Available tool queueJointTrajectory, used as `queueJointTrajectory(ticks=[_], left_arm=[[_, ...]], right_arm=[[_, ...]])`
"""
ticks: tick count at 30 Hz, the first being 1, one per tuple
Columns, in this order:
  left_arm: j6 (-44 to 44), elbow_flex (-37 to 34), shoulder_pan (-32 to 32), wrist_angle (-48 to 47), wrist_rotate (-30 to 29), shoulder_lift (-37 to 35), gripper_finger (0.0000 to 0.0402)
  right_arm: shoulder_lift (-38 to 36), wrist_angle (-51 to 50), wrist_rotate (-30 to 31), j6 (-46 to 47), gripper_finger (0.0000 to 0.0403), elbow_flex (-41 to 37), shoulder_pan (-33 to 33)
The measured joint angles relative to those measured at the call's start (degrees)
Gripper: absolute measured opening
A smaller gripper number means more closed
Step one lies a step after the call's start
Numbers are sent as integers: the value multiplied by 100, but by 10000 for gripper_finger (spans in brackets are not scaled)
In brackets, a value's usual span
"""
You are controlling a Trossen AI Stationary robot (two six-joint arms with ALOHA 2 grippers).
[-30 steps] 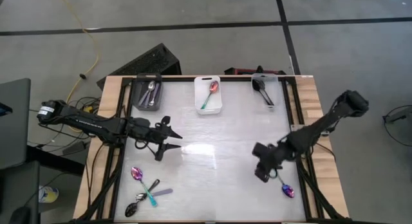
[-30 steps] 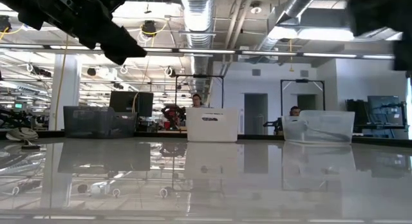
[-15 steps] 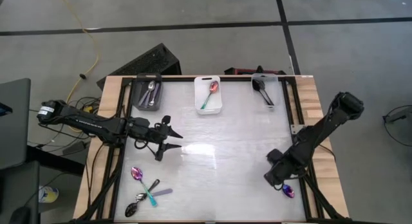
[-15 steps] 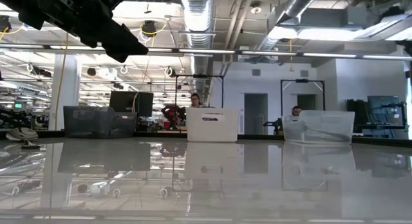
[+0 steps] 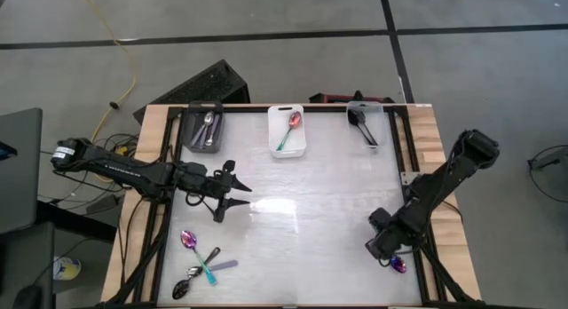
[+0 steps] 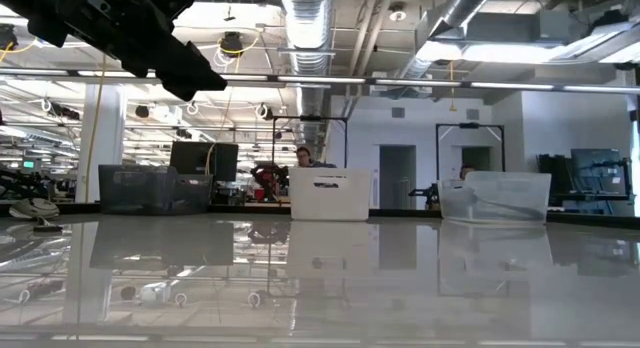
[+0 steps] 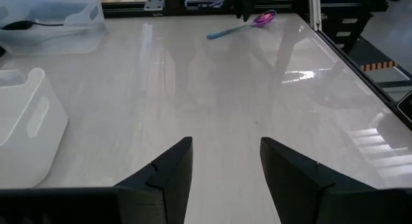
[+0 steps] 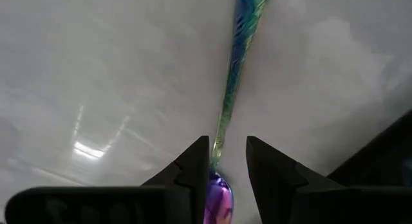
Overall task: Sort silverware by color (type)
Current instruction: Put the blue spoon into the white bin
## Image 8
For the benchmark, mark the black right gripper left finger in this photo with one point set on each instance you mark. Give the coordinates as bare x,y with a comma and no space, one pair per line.
186,185

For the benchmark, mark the iridescent rainbow spoon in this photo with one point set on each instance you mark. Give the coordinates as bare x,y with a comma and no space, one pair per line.
239,56

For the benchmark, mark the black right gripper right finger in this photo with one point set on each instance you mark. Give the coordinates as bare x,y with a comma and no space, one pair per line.
273,185

